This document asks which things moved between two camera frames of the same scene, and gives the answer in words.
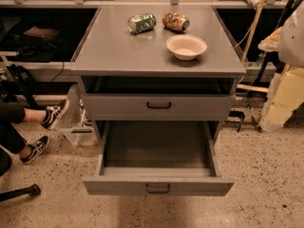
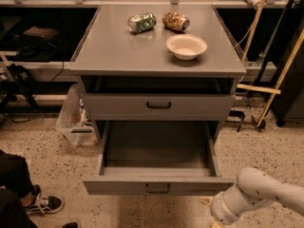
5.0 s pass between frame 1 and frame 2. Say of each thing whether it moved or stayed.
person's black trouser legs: moved
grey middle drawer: stayed
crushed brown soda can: stayed
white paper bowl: stayed
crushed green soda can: stayed
